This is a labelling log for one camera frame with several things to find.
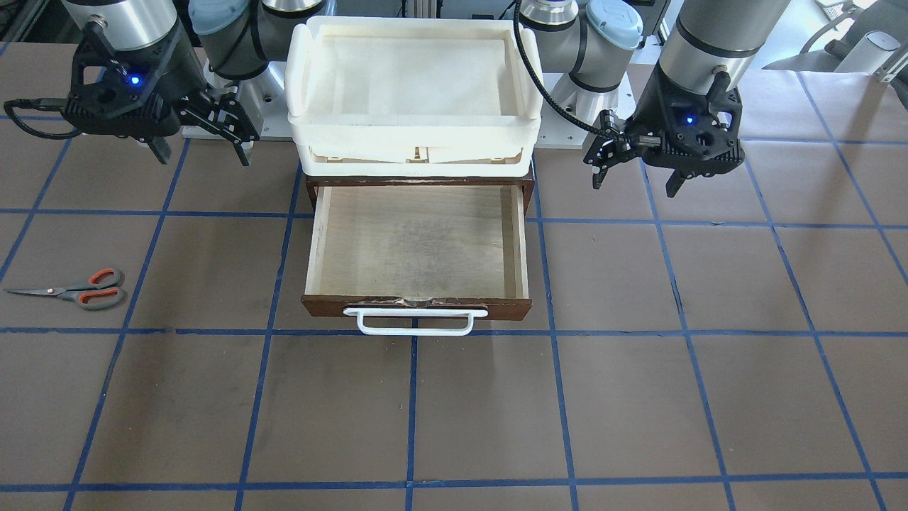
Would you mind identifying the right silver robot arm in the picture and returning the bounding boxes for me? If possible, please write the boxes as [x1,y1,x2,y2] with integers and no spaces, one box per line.
[61,1,334,165]

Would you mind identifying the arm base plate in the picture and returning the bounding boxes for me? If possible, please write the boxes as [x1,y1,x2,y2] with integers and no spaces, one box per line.
[535,72,636,150]
[181,58,299,140]

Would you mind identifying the wooden drawer with white handle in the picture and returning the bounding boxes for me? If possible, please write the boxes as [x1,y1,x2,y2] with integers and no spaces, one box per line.
[301,183,533,336]

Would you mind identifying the grey orange scissors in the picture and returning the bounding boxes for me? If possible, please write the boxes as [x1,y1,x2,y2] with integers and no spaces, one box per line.
[4,268,126,311]

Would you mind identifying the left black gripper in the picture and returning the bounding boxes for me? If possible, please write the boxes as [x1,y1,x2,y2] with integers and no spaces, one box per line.
[583,67,746,198]

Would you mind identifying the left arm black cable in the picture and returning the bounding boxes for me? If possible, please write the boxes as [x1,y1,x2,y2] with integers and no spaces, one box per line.
[513,0,625,139]

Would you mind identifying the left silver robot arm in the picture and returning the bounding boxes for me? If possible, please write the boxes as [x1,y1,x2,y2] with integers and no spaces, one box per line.
[511,1,788,198]

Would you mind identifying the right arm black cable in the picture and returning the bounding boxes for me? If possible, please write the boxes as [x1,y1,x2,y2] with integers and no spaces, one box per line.
[4,98,82,141]

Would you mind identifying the white plastic tray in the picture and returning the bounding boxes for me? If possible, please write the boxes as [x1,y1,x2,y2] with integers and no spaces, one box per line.
[284,16,543,178]

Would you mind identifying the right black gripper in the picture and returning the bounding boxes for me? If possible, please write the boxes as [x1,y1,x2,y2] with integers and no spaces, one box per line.
[61,21,262,166]

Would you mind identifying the dark wooden drawer cabinet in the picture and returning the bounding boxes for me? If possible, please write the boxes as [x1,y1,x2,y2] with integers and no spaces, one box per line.
[305,170,536,214]

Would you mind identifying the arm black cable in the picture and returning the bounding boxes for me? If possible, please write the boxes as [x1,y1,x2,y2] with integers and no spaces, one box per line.
[4,98,82,141]
[513,0,625,139]

